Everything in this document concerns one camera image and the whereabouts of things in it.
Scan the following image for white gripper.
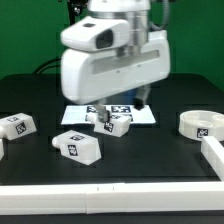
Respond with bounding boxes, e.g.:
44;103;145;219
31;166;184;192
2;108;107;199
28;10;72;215
61;16;170;123

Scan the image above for white round stool seat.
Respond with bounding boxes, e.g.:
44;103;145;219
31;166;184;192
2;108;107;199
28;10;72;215
179;110;224;141

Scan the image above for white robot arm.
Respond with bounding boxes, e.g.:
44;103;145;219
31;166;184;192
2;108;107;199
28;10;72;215
61;0;170;122

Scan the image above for white marker sheet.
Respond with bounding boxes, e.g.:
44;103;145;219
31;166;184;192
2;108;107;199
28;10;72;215
61;105;156;125

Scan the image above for black cables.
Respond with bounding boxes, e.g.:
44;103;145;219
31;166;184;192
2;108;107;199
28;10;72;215
32;56;63;75

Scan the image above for white front rail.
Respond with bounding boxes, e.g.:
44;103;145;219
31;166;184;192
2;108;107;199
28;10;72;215
0;182;224;215

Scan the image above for black camera pole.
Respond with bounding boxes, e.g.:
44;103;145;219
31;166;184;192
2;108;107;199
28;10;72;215
67;0;88;25

